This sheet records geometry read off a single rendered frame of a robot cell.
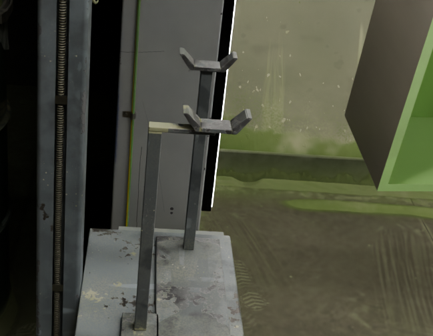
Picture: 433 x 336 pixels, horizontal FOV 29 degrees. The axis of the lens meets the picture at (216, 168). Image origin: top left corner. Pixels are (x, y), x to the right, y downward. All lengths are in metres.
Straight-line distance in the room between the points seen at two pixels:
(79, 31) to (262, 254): 1.79
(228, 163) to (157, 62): 1.57
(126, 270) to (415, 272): 1.66
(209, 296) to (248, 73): 2.00
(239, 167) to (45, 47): 2.13
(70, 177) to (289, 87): 2.12
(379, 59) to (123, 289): 1.30
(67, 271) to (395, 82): 1.26
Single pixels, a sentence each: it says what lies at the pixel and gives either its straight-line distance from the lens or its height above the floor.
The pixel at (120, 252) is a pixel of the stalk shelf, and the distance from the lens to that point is 1.29.
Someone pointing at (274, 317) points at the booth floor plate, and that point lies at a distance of 2.45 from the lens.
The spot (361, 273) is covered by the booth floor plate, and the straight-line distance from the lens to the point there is 2.72.
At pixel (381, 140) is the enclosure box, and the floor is 0.59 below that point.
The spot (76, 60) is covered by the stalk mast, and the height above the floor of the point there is 1.14.
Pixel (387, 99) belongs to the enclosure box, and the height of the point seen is 0.70.
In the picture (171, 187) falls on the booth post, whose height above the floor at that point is 0.70.
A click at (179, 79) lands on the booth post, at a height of 0.93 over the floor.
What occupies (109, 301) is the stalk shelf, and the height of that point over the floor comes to 0.79.
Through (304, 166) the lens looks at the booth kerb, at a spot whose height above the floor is 0.12.
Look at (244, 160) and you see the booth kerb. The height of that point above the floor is 0.13.
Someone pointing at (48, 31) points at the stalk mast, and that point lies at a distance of 1.01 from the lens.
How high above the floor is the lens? 1.50
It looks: 27 degrees down
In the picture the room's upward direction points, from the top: 7 degrees clockwise
